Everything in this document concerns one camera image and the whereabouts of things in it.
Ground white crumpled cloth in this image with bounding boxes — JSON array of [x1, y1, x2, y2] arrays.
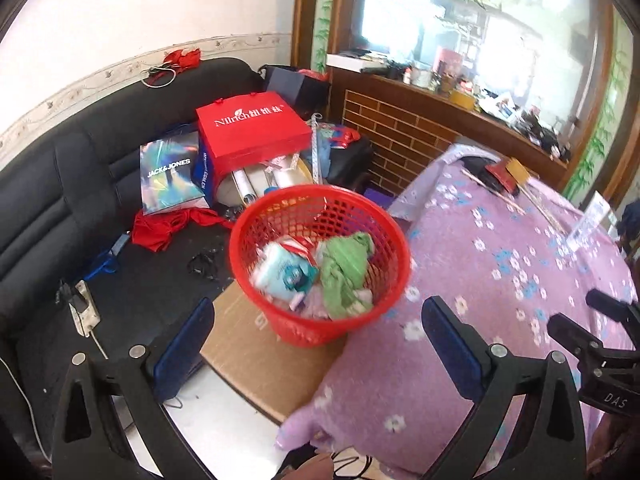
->
[[295, 287, 373, 321]]

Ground black cord clump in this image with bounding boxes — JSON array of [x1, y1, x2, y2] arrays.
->
[[187, 247, 221, 278]]

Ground blue box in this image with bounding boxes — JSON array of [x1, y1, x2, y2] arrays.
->
[[197, 147, 216, 208]]

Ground red gift bag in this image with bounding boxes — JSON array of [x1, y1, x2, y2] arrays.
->
[[195, 91, 313, 181]]

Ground red cloth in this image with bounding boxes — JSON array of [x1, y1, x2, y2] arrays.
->
[[162, 49, 203, 71], [131, 208, 233, 253]]

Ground holographic shopping bag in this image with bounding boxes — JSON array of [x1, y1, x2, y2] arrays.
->
[[139, 131, 208, 216]]

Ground bamboo wall decal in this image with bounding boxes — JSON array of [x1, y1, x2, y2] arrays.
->
[[570, 50, 631, 206]]

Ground wrapped bamboo sticks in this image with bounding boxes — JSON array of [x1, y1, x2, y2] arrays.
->
[[520, 187, 568, 236]]

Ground black sofa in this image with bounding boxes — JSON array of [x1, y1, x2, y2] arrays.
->
[[0, 57, 266, 461]]

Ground purple floral tablecloth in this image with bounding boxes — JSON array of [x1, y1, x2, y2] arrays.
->
[[275, 142, 640, 480]]

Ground person's right forearm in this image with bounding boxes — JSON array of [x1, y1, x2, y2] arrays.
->
[[587, 410, 640, 480]]

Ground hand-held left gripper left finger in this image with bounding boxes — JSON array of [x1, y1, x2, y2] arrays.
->
[[51, 296, 216, 480]]

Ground cardboard sheet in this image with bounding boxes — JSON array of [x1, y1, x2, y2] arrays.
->
[[200, 280, 348, 423]]

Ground wooden chopstick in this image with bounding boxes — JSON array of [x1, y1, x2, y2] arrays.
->
[[460, 167, 526, 216]]

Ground red printed box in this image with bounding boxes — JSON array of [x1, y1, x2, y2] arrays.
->
[[434, 46, 463, 78]]

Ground white cable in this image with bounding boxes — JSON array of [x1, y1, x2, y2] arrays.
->
[[141, 67, 177, 88]]

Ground wooden counter with brick panel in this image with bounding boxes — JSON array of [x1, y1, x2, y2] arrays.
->
[[325, 52, 571, 196]]

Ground blue jacket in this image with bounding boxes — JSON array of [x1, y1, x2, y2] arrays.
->
[[617, 205, 640, 256]]

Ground dark red packet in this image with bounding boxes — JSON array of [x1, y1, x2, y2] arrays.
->
[[487, 162, 516, 195]]

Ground stack of books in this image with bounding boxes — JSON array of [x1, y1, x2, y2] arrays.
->
[[326, 50, 391, 73]]

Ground light blue tissue packet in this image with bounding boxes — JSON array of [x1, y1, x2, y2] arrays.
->
[[252, 242, 318, 301]]

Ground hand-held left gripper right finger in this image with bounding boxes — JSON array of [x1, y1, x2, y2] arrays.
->
[[421, 296, 587, 480]]

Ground colourful printed bag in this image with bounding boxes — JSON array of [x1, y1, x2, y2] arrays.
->
[[320, 122, 361, 151]]

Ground white lotion tube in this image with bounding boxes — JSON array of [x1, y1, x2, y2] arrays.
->
[[567, 192, 611, 243]]

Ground red plastic basket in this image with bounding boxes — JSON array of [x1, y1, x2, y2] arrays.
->
[[228, 184, 412, 348]]

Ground dark navy paper bag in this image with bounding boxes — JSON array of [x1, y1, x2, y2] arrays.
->
[[260, 64, 331, 121]]

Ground green plush toy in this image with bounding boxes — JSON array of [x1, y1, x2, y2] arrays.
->
[[317, 231, 376, 321]]

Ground white power strip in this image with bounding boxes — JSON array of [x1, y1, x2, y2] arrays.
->
[[67, 280, 101, 338]]

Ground white paper roll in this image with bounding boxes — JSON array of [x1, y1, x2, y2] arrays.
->
[[232, 167, 301, 201]]

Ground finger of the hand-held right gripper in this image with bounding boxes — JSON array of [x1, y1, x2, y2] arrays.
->
[[547, 312, 608, 376], [586, 288, 640, 328]]

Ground red pouch on black item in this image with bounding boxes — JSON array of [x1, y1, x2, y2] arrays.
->
[[465, 156, 516, 196]]

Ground red and white wrapper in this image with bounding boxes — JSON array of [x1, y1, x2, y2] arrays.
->
[[277, 237, 321, 266]]

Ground yellow box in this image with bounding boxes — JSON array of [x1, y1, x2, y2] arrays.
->
[[505, 157, 531, 188]]

